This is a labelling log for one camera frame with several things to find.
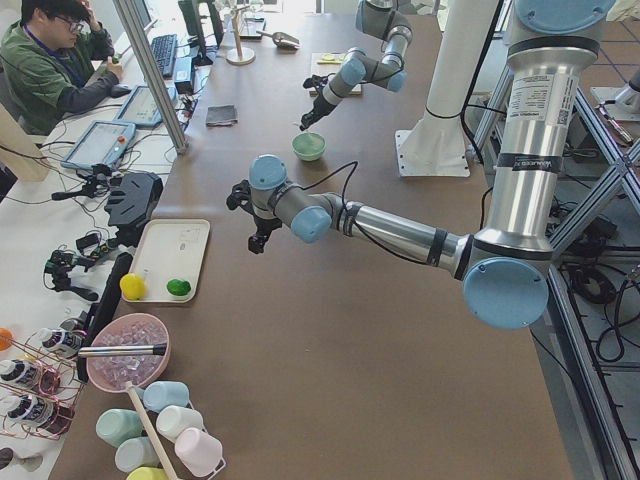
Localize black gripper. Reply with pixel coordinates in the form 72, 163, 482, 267
299, 92, 338, 131
248, 211, 282, 253

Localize mint green bowl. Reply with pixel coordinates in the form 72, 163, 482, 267
292, 132, 326, 161

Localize white ceramic spoon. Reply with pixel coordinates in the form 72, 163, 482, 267
292, 122, 314, 145

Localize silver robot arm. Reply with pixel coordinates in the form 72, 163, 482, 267
236, 1, 611, 329
299, 1, 413, 131

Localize steel tongs on bowl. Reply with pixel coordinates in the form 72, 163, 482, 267
77, 343, 169, 359

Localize pink ribbed bowl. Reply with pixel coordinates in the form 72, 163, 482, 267
86, 313, 171, 393

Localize bamboo cutting board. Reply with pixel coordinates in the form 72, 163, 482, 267
308, 52, 363, 98

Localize stacked lemon slice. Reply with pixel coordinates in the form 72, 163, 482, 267
316, 53, 343, 65

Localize steel scoop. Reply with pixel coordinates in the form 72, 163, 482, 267
258, 30, 300, 50

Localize cream rabbit tray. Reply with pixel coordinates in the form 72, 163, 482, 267
122, 219, 210, 303

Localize grey folded cloth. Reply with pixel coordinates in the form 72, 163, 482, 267
205, 105, 238, 127

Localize green lime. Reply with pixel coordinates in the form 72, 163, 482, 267
166, 278, 192, 297

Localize wooden mug tree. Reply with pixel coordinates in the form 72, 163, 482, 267
216, 1, 256, 66

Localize yellow lemon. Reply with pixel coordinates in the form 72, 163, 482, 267
119, 273, 147, 301

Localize black monitor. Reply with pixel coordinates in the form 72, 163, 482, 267
178, 0, 224, 67

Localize black keyboard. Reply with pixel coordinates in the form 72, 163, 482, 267
150, 34, 178, 78

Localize upper teach pendant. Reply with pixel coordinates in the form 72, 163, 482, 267
114, 85, 162, 129

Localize teach pendant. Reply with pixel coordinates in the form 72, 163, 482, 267
60, 121, 137, 171
114, 85, 162, 129

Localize blue plastic cup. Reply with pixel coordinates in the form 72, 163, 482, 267
143, 381, 190, 413

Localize lower teach pendant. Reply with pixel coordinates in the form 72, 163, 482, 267
60, 121, 137, 171

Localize white plastic cup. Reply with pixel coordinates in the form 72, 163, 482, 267
156, 405, 205, 442

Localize pink plastic cup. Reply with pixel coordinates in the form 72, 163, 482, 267
174, 427, 226, 478

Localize wooden cup rack pole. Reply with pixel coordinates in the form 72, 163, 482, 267
125, 381, 179, 480

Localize mint plastic cup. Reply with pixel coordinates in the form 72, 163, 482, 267
95, 408, 143, 447

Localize pale green plastic cup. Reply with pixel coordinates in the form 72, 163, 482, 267
115, 437, 160, 473

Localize yellow plastic cup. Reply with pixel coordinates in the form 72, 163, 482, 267
126, 466, 168, 480

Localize seated person green jacket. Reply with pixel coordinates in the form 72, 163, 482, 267
1, 0, 123, 136

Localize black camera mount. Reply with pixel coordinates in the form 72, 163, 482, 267
226, 180, 253, 214
303, 74, 331, 94

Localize white camera pillar base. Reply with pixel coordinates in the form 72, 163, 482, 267
396, 0, 502, 177

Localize aluminium frame post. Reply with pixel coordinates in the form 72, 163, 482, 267
113, 0, 188, 155

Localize copper wire bottle rack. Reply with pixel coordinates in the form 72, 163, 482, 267
1, 328, 83, 440

